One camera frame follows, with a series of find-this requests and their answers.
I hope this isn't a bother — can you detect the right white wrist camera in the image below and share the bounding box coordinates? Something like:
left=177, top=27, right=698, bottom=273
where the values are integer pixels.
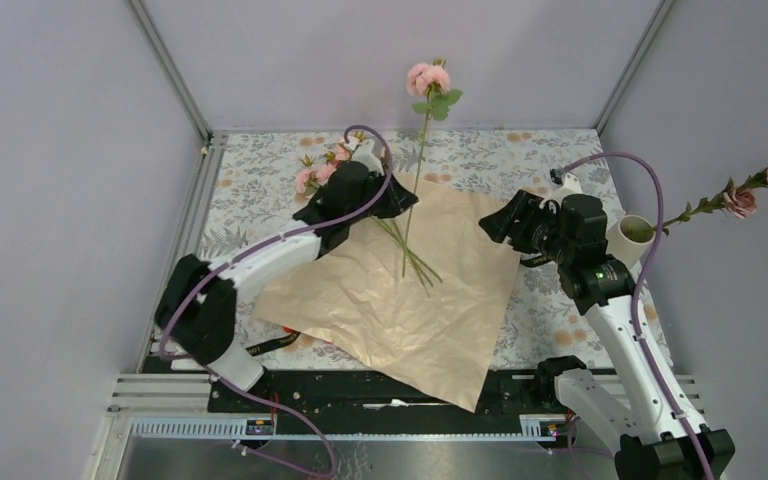
left=540, top=173, right=583, bottom=209

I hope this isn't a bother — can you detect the peach orange rose stem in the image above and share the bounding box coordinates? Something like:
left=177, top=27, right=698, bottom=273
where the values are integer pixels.
left=326, top=133, right=443, bottom=288

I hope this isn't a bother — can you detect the light pink rose stem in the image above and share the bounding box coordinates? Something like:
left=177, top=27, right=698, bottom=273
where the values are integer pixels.
left=293, top=155, right=435, bottom=299

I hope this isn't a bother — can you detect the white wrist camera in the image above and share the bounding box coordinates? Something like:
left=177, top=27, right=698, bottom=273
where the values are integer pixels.
left=540, top=173, right=583, bottom=209
left=351, top=139, right=385, bottom=176

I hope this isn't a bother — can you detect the large pink rose stem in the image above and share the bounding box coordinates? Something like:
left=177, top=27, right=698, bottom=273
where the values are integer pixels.
left=402, top=57, right=463, bottom=286

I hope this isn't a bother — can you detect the beige cylindrical vase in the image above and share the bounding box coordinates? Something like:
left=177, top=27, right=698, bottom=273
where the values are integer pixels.
left=606, top=215, right=654, bottom=270

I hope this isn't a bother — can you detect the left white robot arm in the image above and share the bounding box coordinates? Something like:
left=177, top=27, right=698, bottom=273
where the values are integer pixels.
left=154, top=161, right=418, bottom=411

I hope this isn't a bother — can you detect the peach paper flower bouquet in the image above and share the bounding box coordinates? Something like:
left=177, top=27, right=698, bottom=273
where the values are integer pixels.
left=253, top=181, right=519, bottom=411

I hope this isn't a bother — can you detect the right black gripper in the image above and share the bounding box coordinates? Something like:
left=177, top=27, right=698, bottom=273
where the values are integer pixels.
left=477, top=189, right=574, bottom=265

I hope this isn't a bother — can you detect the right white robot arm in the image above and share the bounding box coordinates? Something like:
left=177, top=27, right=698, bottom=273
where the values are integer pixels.
left=479, top=190, right=735, bottom=479

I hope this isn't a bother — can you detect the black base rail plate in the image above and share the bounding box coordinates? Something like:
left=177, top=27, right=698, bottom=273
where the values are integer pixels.
left=208, top=370, right=572, bottom=437

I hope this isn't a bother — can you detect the dusty mauve rose stem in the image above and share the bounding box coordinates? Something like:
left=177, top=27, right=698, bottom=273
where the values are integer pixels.
left=662, top=166, right=768, bottom=235

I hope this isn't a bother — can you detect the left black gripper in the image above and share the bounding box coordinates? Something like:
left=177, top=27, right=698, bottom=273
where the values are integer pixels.
left=347, top=166, right=418, bottom=225

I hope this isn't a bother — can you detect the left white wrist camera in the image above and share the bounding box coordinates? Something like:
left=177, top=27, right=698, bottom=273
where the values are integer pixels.
left=351, top=139, right=385, bottom=176

